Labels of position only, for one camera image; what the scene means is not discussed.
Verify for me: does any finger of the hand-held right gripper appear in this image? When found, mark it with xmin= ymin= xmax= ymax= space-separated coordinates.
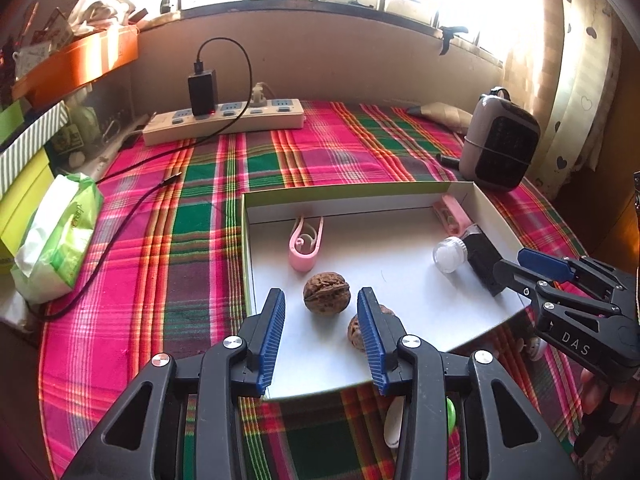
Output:
xmin=517 ymin=248 xmax=640 ymax=306
xmin=492 ymin=260 xmax=632 ymax=331

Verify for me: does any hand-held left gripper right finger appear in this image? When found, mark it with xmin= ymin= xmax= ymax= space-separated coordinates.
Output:
xmin=356 ymin=286 xmax=583 ymax=480

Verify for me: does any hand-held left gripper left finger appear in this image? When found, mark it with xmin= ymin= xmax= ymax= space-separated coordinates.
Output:
xmin=62 ymin=287 xmax=287 ymax=480

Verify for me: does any brown walnut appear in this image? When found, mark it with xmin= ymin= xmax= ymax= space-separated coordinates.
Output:
xmin=347 ymin=305 xmax=396 ymax=358
xmin=302 ymin=272 xmax=351 ymax=316

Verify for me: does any black rectangular device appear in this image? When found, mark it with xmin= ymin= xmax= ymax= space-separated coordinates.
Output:
xmin=462 ymin=225 xmax=518 ymax=297

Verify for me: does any green cardboard box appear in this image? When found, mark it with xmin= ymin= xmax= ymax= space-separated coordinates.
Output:
xmin=241 ymin=180 xmax=531 ymax=402

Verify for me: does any clear white jar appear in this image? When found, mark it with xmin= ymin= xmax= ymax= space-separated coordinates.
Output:
xmin=432 ymin=237 xmax=471 ymax=274

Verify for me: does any pink loop hair clip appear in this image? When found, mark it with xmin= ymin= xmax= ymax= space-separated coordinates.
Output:
xmin=288 ymin=215 xmax=325 ymax=273

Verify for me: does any green and white disc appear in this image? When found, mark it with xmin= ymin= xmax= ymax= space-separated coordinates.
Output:
xmin=384 ymin=395 xmax=458 ymax=450

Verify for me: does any large pink clip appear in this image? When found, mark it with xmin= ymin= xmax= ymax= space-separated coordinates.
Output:
xmin=432 ymin=195 xmax=473 ymax=236

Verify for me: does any person's right hand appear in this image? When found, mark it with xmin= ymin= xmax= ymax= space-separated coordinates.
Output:
xmin=580 ymin=367 xmax=633 ymax=413

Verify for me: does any grey desk heater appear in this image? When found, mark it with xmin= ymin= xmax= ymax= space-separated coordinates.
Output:
xmin=437 ymin=87 xmax=542 ymax=192

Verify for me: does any plaid blanket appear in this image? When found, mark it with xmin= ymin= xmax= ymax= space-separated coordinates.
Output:
xmin=37 ymin=100 xmax=591 ymax=480

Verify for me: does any brown patterned cloth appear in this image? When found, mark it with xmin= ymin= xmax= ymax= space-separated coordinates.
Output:
xmin=407 ymin=101 xmax=473 ymax=135

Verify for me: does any heart print curtain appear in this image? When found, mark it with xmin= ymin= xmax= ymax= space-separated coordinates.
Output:
xmin=505 ymin=0 xmax=631 ymax=201

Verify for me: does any beige power strip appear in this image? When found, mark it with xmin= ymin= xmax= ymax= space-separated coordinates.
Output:
xmin=142 ymin=99 xmax=306 ymax=147

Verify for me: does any green tissue pack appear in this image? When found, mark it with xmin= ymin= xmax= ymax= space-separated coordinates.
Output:
xmin=11 ymin=172 xmax=105 ymax=305

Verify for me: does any white plug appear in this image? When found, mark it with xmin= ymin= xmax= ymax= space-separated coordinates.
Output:
xmin=250 ymin=82 xmax=276 ymax=111

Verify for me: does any thick lime box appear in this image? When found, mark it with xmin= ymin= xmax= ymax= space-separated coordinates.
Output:
xmin=0 ymin=162 xmax=56 ymax=276

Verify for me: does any green striped box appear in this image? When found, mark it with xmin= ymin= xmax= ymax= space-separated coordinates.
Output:
xmin=0 ymin=101 xmax=69 ymax=196

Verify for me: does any orange tray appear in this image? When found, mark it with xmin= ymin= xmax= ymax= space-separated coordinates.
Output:
xmin=11 ymin=25 xmax=140 ymax=103

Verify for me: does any flat lime box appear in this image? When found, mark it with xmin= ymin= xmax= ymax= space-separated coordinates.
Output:
xmin=0 ymin=100 xmax=26 ymax=148

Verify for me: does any pile of small cartons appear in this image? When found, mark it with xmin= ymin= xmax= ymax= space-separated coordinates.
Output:
xmin=12 ymin=5 xmax=76 ymax=78

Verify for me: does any black window handle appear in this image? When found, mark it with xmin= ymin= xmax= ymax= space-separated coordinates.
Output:
xmin=437 ymin=25 xmax=471 ymax=56

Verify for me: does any black charger with cable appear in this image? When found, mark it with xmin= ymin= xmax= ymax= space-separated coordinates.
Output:
xmin=25 ymin=37 xmax=252 ymax=321

